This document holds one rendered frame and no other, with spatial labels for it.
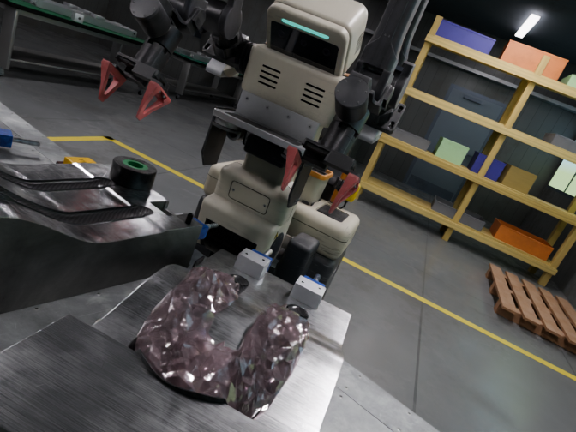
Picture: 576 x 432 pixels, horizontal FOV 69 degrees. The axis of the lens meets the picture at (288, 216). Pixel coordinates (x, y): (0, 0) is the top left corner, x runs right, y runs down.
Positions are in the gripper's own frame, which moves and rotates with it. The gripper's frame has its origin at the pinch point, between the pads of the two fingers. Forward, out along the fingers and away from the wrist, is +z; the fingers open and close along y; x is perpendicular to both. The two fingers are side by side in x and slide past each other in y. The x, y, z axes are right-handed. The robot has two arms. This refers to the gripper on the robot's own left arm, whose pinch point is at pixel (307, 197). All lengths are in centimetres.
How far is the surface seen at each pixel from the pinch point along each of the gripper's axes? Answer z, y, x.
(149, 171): 9.4, -28.0, -2.8
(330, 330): 18.5, 14.3, -5.1
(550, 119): -496, 193, 709
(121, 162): 10.5, -32.6, -4.9
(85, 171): 15.1, -37.1, -5.9
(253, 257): 14.2, -2.7, -2.7
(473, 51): -332, 12, 387
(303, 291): 15.1, 7.6, -2.8
